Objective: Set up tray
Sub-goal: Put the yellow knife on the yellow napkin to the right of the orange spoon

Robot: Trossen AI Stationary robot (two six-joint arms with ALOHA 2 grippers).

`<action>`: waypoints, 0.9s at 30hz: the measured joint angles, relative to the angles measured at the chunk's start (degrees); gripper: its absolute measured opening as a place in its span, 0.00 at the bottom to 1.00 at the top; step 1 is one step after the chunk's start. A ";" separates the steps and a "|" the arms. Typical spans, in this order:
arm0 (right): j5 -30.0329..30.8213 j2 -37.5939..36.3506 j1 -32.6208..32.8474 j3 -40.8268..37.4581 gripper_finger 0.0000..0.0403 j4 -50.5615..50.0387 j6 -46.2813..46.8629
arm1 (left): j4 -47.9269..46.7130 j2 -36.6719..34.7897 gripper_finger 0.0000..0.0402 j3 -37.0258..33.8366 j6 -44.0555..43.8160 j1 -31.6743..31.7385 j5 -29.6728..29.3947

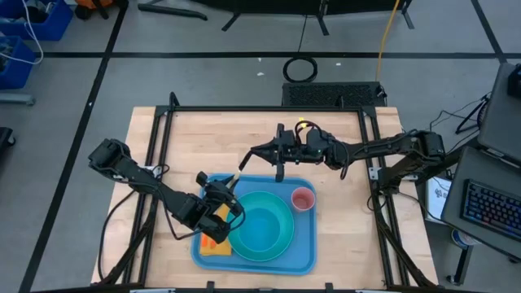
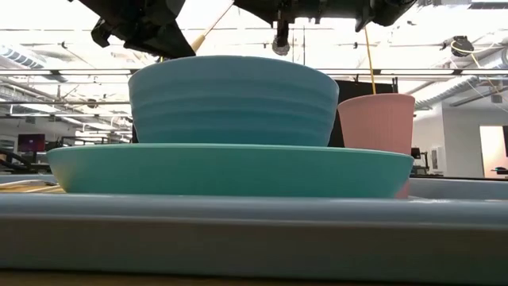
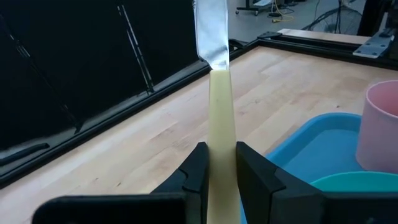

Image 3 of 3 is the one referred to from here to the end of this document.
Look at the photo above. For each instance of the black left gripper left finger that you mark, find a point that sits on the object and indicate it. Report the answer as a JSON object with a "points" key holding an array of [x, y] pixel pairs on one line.
{"points": [[124, 210]]}

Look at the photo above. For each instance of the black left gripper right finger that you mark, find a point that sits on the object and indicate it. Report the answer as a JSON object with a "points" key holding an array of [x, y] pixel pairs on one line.
{"points": [[280, 205]]}

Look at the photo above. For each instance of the teal green plate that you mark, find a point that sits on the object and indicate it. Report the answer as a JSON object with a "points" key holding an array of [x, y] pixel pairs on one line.
{"points": [[357, 183]]}

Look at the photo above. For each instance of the pink plastic cup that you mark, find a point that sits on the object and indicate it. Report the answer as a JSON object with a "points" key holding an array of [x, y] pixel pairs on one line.
{"points": [[382, 130]]}

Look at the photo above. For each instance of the light blue plastic tray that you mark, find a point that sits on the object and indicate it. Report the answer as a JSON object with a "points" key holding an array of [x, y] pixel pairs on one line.
{"points": [[323, 149]]}

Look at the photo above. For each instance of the black curtain panel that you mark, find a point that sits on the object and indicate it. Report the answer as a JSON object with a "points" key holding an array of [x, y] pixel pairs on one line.
{"points": [[77, 62]]}

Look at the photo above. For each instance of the black aluminium table frame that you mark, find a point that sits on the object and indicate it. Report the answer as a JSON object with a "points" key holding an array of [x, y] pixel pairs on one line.
{"points": [[124, 112]]}

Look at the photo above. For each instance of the silver frame bracket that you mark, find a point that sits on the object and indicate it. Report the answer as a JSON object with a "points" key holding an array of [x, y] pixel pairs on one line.
{"points": [[373, 46]]}

